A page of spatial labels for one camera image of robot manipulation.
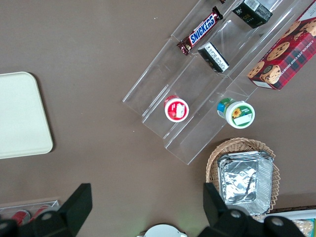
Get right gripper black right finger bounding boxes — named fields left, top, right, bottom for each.
left=202, top=182, right=262, bottom=237

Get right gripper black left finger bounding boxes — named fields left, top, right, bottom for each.
left=17, top=183, right=93, bottom=237

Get light wicker basket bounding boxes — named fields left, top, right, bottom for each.
left=205, top=137, right=280, bottom=220

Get cream rectangular tray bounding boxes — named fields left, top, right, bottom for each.
left=0, top=71, right=54, bottom=160

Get clear acrylic bottle rack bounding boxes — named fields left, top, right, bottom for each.
left=0, top=197, right=61, bottom=223

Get red cola bottle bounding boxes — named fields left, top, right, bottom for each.
left=31, top=204, right=54, bottom=222
left=11, top=209, right=32, bottom=226

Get stack of foil containers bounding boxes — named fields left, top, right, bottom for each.
left=217, top=151, right=275, bottom=215

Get white plastic snack bin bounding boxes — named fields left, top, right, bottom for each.
left=265, top=209, right=316, bottom=237

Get clear bag of crackers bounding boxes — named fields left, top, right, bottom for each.
left=293, top=219, right=316, bottom=237

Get green lidded cup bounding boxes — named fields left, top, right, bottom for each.
left=216, top=98, right=256, bottom=130

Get red lidded cup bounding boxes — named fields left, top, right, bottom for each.
left=164, top=95, right=190, bottom=123

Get clear acrylic stepped shelf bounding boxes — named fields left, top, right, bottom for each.
left=122, top=0, right=313, bottom=165

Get small black carton box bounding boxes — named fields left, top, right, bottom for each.
left=197, top=41, right=230, bottom=74
left=232, top=0, right=274, bottom=29

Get red tartan cookie box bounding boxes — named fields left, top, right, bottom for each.
left=247, top=0, right=316, bottom=91

